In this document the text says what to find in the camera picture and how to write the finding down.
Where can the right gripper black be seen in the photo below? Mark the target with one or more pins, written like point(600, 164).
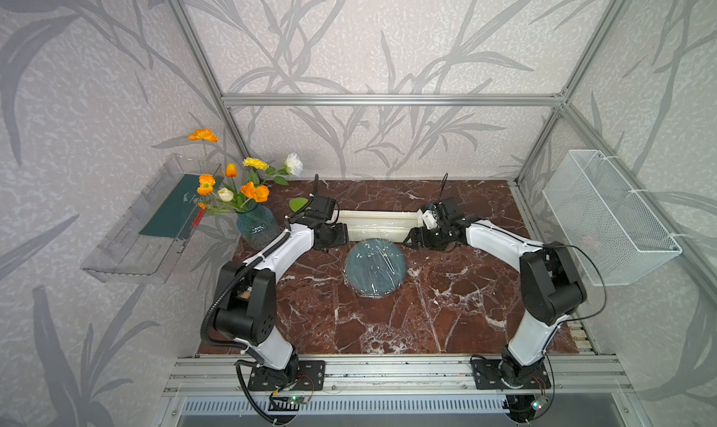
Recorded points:
point(421, 242)

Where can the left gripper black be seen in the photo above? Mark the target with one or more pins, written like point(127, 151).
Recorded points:
point(342, 236)

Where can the white plastic wrap dispenser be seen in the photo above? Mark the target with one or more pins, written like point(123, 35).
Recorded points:
point(390, 226)

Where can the teal ceramic plate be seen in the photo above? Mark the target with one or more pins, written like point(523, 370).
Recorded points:
point(375, 267)

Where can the clear plastic wrap sheet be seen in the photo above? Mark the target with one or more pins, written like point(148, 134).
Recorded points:
point(375, 264)

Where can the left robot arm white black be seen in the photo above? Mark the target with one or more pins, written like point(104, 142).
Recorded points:
point(244, 311)

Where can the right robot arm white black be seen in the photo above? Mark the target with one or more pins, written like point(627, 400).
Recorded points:
point(551, 287)

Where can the blue glass vase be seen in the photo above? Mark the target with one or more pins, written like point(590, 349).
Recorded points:
point(258, 227)

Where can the orange and white flower bouquet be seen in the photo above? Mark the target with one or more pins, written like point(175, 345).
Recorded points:
point(245, 187)

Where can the green notebook on shelf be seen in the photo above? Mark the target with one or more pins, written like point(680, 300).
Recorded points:
point(179, 214)

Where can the green toy shovel yellow handle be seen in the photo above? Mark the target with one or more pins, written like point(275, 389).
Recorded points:
point(298, 204)

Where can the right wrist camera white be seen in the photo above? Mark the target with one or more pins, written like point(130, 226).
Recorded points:
point(430, 219)

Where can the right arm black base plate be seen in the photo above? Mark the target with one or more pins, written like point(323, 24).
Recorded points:
point(495, 374)

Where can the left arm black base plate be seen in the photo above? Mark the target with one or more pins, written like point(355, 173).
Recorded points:
point(304, 375)

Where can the white wire mesh basket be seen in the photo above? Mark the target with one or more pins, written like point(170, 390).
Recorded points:
point(601, 213)

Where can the clear acrylic wall shelf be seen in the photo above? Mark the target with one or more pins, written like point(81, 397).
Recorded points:
point(147, 242)

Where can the aluminium frame rail front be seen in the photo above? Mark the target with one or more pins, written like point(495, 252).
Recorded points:
point(428, 374)

